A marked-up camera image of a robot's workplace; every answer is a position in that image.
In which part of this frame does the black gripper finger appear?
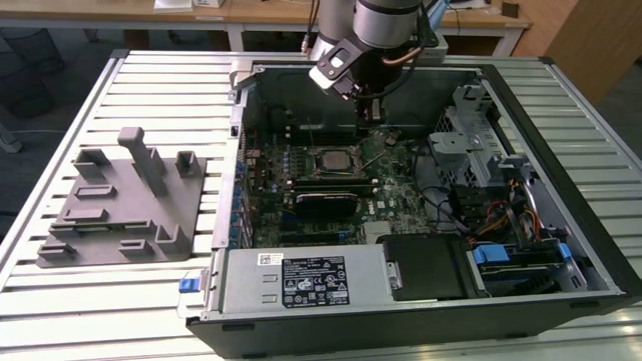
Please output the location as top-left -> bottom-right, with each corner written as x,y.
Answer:
354,96 -> 372,131
370,96 -> 387,125

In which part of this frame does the silver CPU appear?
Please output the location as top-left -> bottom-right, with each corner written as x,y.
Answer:
319,149 -> 354,171

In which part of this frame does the CPU socket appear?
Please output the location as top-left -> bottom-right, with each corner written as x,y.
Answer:
310,144 -> 363,178

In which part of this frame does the green motherboard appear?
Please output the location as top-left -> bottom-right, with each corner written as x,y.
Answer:
240,127 -> 442,249

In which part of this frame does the silver drive cage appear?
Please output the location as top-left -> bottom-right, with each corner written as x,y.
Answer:
426,84 -> 518,189

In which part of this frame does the black graphics card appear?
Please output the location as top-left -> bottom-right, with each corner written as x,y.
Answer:
292,193 -> 362,220

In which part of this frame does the wooden desk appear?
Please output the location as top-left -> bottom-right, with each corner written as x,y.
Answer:
0,0 -> 534,57

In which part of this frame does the silver chipset heatsink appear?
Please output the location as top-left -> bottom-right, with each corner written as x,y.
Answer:
363,221 -> 396,237

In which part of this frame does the wooden cabinet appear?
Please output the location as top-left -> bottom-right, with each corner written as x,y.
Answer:
511,0 -> 642,105

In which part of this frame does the hard disk in blue carrier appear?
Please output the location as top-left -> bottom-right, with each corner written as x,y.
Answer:
466,242 -> 575,298

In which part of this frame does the white cardboard box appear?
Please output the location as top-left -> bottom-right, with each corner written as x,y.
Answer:
152,0 -> 195,14

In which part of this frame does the silver power supply unit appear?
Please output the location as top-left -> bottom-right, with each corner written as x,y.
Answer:
200,246 -> 398,315

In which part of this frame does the grey parts rack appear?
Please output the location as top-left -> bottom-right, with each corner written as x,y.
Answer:
35,126 -> 210,270

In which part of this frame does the green RAM stick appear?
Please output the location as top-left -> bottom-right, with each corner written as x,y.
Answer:
75,223 -> 151,231

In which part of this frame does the black PC case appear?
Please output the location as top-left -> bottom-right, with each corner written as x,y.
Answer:
176,56 -> 642,360

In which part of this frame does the black mesh waste bin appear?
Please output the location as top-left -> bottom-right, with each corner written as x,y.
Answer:
0,28 -> 67,73

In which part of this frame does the grey metal furniture foot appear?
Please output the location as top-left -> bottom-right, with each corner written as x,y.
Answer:
0,123 -> 23,153

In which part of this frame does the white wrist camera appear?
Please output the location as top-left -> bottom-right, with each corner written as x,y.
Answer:
307,39 -> 363,101

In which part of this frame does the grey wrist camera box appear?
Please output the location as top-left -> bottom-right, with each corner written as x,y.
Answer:
414,32 -> 451,65

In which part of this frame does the multicolour power wire loom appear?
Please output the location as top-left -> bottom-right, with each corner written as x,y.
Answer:
468,180 -> 547,244

